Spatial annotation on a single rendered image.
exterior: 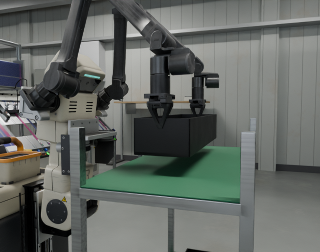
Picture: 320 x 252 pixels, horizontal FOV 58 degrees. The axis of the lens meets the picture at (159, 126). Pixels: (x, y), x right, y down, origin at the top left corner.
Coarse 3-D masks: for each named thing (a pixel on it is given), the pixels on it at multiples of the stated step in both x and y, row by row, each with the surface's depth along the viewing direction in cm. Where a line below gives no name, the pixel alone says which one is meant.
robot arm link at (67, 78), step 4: (64, 72) 100; (68, 76) 100; (72, 76) 103; (68, 80) 100; (72, 80) 101; (76, 80) 103; (64, 84) 98; (68, 84) 100; (72, 84) 101; (76, 84) 103; (64, 88) 99; (68, 88) 100; (72, 88) 102; (56, 92) 99; (60, 92) 100; (64, 92) 101; (68, 92) 102; (72, 92) 103; (64, 96) 103; (68, 96) 103
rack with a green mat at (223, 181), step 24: (72, 144) 74; (72, 168) 74; (120, 168) 96; (144, 168) 96; (168, 168) 96; (192, 168) 96; (216, 168) 96; (240, 168) 61; (72, 192) 75; (96, 192) 72; (120, 192) 70; (144, 192) 69; (168, 192) 69; (192, 192) 69; (216, 192) 69; (240, 192) 61; (72, 216) 75; (168, 216) 159; (240, 216) 62; (72, 240) 75; (168, 240) 160; (240, 240) 62
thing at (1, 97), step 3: (0, 96) 315; (3, 96) 319; (6, 96) 323; (9, 96) 327; (12, 96) 331; (15, 96) 336; (18, 96) 340; (0, 99) 311; (3, 99) 315; (6, 99) 318; (9, 99) 323; (12, 99) 327; (15, 99) 331; (18, 99) 335
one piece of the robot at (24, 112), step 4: (28, 88) 107; (20, 100) 105; (20, 104) 106; (24, 104) 106; (20, 108) 106; (24, 108) 106; (28, 108) 105; (20, 112) 106; (24, 112) 105; (28, 112) 105; (32, 112) 105; (36, 112) 104; (40, 112) 104; (44, 112) 106; (20, 116) 106; (24, 116) 105; (28, 116) 105; (32, 116) 104; (36, 116) 104; (40, 116) 103; (44, 116) 105; (48, 116) 107; (40, 120) 104
